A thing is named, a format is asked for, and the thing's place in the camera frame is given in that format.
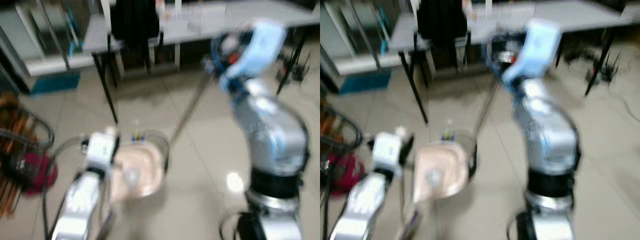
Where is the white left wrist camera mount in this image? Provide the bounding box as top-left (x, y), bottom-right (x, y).
top-left (84, 129), bottom-right (119, 172)
top-left (372, 131), bottom-right (408, 173)

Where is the black tripod stand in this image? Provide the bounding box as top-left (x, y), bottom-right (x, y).
top-left (584, 50), bottom-right (623, 97)
top-left (276, 47), bottom-right (310, 85)

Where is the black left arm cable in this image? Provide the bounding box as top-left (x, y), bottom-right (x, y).
top-left (321, 150), bottom-right (351, 240)
top-left (41, 136), bottom-right (90, 240)

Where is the brown wooden rack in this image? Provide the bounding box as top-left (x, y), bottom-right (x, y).
top-left (320, 97), bottom-right (351, 151)
top-left (0, 92), bottom-right (36, 218)

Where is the grey table with black legs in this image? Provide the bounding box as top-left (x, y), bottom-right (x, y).
top-left (389, 0), bottom-right (640, 126)
top-left (82, 0), bottom-right (321, 126)

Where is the dark red round object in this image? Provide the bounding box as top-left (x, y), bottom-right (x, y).
top-left (326, 151), bottom-right (367, 197)
top-left (17, 151), bottom-right (59, 197)

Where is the black hanging garment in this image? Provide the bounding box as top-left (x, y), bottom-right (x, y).
top-left (416, 0), bottom-right (469, 51)
top-left (109, 0), bottom-right (161, 50)

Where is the white low shelf unit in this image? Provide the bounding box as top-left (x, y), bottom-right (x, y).
top-left (0, 0), bottom-right (112, 78)
top-left (320, 0), bottom-right (416, 77)

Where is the thin grey broom handle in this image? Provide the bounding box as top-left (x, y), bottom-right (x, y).
top-left (171, 74), bottom-right (215, 145)
top-left (474, 80), bottom-right (502, 142)

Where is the blue box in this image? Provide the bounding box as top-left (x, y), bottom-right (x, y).
top-left (29, 71), bottom-right (82, 97)
top-left (339, 69), bottom-right (392, 96)

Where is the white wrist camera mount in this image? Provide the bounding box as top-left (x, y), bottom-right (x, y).
top-left (84, 129), bottom-right (119, 172)
top-left (226, 19), bottom-right (289, 82)
top-left (372, 131), bottom-right (408, 173)
top-left (501, 19), bottom-right (562, 84)

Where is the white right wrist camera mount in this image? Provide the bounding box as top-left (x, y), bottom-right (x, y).
top-left (226, 19), bottom-right (289, 82)
top-left (501, 19), bottom-right (562, 84)

